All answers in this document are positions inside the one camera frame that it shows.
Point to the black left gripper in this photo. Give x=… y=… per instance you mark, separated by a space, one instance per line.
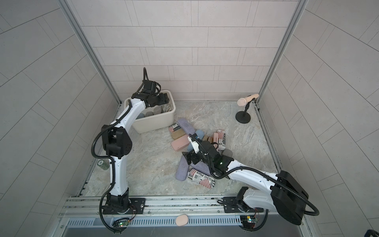
x=161 y=101

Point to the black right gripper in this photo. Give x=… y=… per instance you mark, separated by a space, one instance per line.
x=188 y=158

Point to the grey rectangular fabric case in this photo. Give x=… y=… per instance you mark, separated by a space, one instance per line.
x=158 y=110

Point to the dark grey oval case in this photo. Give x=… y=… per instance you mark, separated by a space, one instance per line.
x=149 y=114

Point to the cream patterned glasses case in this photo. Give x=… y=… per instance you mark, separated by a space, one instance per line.
x=166 y=108

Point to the blue oval case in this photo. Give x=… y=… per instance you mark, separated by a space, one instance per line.
x=140 y=116

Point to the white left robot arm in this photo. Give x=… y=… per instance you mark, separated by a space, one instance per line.
x=114 y=143

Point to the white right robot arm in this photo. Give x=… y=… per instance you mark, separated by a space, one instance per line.
x=277 y=192

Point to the cream plastic storage box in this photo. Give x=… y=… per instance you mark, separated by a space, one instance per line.
x=157 y=121

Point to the grey oval case right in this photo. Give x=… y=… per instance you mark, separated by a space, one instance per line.
x=227 y=153

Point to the purple case lower right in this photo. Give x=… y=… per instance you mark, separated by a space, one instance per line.
x=201 y=167

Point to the purple case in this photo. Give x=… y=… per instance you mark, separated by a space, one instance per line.
x=201 y=167
x=186 y=126

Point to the flag newspaper case front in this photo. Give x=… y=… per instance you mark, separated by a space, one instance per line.
x=201 y=179

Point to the pink slim case right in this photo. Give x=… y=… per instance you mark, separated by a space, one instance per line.
x=215 y=140

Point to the flag print case right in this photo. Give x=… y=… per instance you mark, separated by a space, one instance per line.
x=221 y=139

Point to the flag print case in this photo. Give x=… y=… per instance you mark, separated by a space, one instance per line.
x=174 y=127
x=221 y=139

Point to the light blue case middle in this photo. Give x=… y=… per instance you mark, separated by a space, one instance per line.
x=200 y=135

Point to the lilac case lower middle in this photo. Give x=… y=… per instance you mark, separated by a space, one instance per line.
x=182 y=170

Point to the pink case middle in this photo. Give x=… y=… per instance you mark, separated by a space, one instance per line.
x=180 y=143

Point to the flag print case upper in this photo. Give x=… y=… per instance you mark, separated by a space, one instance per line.
x=174 y=127

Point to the purple case upper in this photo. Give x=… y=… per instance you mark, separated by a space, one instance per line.
x=186 y=126

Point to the tan case upper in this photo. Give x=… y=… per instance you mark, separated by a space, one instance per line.
x=177 y=134

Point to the pink microphone on black stand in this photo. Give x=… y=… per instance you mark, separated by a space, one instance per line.
x=243 y=116

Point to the right circuit board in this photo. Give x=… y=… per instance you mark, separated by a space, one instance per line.
x=248 y=222

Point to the circuit board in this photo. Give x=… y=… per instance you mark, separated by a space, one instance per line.
x=248 y=222
x=121 y=223

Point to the left circuit board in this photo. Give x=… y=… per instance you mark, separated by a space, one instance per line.
x=121 y=223

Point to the pink oval pad on rail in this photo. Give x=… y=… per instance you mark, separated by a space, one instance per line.
x=182 y=220

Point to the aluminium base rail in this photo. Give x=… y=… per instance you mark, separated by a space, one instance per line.
x=191 y=205

